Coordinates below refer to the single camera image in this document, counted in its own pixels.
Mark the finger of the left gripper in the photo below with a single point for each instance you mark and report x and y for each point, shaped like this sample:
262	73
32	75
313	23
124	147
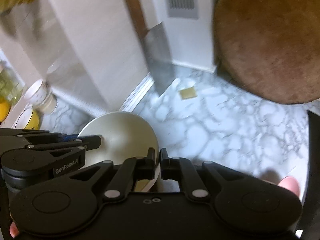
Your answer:
33	135
90	142

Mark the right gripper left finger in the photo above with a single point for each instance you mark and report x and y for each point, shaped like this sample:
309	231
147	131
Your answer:
145	166

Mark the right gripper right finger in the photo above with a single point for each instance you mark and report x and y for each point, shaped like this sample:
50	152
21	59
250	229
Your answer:
170	167

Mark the cream plastic bowl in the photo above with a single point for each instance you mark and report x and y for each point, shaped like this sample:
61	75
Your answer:
108	170

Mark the pink bear-shaped plate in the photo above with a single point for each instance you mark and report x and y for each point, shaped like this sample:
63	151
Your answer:
290	183

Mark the person's left hand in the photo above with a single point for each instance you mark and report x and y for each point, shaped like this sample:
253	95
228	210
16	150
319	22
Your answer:
14	232

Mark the yellow ceramic bowl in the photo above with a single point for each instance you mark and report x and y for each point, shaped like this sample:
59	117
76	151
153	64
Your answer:
29	119

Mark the yellow mug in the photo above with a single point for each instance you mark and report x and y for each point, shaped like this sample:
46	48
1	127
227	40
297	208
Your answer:
4	110

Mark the white floral bowl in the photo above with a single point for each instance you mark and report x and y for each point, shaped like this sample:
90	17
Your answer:
37	92

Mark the yellow soap bar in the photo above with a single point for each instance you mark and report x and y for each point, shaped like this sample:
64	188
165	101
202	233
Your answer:
188	93

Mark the black gas stove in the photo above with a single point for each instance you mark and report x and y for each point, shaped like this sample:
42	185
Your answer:
309	221

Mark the round wooden cutting board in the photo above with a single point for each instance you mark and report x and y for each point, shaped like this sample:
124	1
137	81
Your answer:
271	47

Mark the cleaver with wooden handle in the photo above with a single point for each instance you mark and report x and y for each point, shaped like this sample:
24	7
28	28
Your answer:
155	47

